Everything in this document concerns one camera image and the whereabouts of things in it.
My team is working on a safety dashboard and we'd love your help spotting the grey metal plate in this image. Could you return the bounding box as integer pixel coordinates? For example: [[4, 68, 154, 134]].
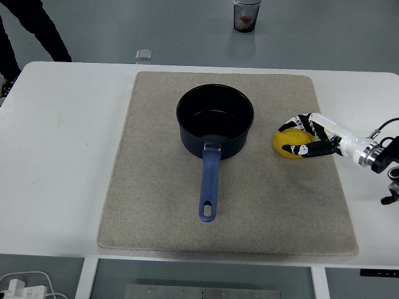
[[125, 283, 282, 299]]

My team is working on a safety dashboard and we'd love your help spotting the person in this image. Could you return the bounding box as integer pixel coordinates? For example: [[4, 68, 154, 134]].
[[0, 0, 72, 99]]

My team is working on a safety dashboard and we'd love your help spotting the white power strip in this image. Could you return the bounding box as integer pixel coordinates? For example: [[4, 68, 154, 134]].
[[0, 278, 47, 299]]

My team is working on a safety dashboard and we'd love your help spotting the blue pot with handle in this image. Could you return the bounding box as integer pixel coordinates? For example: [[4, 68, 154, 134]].
[[176, 83, 255, 222]]

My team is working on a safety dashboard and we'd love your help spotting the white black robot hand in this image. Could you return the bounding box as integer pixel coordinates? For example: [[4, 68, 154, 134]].
[[278, 112, 377, 164]]

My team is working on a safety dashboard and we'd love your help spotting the beige fabric mat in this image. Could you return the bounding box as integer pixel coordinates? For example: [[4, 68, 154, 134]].
[[97, 71, 360, 257]]

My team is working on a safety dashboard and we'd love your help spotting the black trash bin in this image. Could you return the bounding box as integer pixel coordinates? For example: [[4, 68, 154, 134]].
[[233, 0, 261, 33]]

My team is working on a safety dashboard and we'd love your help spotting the white power cable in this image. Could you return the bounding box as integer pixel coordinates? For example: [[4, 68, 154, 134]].
[[0, 270, 68, 299]]

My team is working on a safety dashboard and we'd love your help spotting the white table leg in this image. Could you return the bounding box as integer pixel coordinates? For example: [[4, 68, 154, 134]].
[[74, 257, 100, 299], [310, 266, 331, 299]]

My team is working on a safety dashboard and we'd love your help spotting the black table control panel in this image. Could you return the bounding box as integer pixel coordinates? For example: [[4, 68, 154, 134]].
[[360, 268, 399, 277]]

